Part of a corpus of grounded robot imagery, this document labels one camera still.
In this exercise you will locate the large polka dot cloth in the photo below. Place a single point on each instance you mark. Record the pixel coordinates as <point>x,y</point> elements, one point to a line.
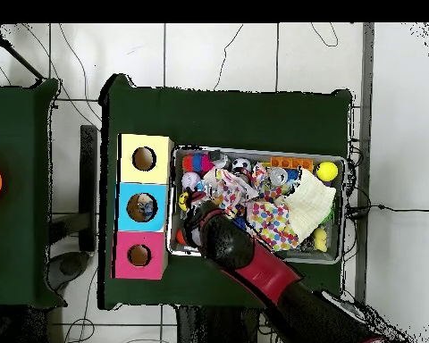
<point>275,223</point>

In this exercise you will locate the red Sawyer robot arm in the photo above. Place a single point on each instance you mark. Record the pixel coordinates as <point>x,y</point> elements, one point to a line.
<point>264,275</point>

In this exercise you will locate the wooden box with three holes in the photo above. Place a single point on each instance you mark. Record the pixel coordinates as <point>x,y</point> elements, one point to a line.
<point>129,214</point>

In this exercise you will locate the shallow clear bin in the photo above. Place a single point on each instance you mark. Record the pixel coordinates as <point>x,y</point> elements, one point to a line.
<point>341,200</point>

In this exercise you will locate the white baseball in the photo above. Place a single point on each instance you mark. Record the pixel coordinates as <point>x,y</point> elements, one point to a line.
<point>191,180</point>

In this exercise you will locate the rainbow spiky toy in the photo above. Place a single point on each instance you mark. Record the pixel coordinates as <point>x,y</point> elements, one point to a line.
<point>197,163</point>

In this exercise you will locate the yellow smiley ball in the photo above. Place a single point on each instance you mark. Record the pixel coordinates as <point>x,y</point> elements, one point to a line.
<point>183,202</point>

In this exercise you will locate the black and white soccer ball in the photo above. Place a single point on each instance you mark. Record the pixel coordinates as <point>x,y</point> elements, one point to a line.
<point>242,165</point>

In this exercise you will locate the crushed silver can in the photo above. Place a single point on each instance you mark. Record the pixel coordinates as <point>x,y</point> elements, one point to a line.
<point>277,176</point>

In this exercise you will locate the cream muslin cloth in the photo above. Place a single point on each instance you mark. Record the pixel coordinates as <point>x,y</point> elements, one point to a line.
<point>311,204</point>

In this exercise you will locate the yellow rubber duck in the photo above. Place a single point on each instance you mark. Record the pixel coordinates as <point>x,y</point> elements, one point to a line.
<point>319,239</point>

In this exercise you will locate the black flat panel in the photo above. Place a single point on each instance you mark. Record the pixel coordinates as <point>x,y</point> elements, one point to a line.
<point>89,186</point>

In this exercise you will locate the grey floor stand base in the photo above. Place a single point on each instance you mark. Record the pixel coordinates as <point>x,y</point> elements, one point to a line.
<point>68,266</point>

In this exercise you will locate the green covered side table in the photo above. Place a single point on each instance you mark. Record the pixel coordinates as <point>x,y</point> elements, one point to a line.
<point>21,214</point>

